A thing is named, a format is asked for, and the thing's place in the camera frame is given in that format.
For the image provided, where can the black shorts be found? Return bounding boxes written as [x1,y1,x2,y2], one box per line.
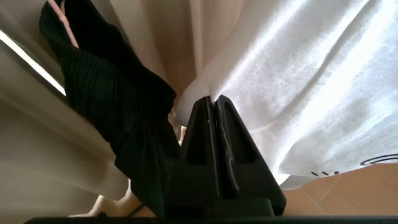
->
[39,0,182,219]

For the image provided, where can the pink clothes hanger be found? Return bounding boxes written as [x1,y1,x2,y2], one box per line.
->
[46,0,80,50]

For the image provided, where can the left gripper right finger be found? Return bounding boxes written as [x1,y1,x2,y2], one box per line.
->
[214,95,287,218]

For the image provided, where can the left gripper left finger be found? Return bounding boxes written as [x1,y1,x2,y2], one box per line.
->
[164,95,220,218]

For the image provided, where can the white garment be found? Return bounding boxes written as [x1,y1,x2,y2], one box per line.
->
[175,0,398,191]

